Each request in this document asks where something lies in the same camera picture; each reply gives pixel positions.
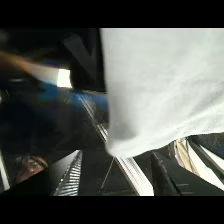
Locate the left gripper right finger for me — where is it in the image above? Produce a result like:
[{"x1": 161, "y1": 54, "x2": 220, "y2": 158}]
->
[{"x1": 150, "y1": 151, "x2": 224, "y2": 197}]

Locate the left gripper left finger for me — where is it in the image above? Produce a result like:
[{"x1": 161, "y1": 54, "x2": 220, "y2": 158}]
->
[{"x1": 0, "y1": 149, "x2": 83, "y2": 197}]

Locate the white garment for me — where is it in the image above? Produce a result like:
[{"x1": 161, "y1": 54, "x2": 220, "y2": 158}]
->
[{"x1": 99, "y1": 28, "x2": 224, "y2": 159}]

